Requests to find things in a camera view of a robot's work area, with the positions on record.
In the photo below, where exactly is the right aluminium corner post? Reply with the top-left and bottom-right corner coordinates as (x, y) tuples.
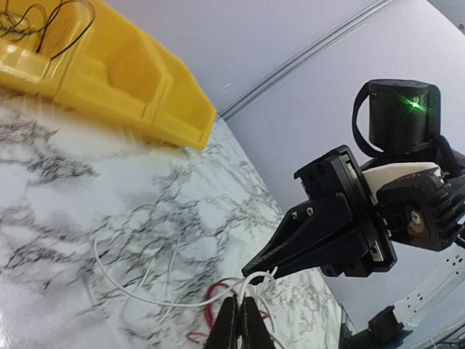
(217, 0), (395, 121)

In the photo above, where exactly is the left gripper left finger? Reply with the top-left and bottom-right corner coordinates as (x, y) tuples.
(203, 295), (240, 349)

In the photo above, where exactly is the aluminium front frame rail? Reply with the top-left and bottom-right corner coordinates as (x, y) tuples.
(393, 245), (464, 331)

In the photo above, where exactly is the middle yellow bin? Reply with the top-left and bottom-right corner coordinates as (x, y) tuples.
(54, 1), (173, 130)

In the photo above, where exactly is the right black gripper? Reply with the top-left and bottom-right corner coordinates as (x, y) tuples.
(242, 145), (397, 278)

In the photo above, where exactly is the white wire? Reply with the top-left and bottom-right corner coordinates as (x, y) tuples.
(93, 232), (284, 349)

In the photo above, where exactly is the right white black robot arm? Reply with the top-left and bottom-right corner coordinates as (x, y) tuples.
(242, 79), (464, 278)

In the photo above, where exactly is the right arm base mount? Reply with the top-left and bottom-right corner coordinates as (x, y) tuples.
(343, 305), (413, 349)

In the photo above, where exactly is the red wire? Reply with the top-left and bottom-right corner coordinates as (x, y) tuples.
(187, 279), (270, 345)

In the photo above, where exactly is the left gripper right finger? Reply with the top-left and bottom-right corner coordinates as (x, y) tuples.
(240, 297), (275, 349)

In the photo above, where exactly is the left yellow bin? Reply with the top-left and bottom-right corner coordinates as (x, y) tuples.
(1, 1), (96, 97)

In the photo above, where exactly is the right yellow bin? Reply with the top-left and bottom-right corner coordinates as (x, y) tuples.
(150, 38), (217, 151)

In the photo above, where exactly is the yellow bin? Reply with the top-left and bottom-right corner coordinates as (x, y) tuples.
(1, 1), (96, 97)
(150, 38), (217, 151)
(54, 1), (173, 130)

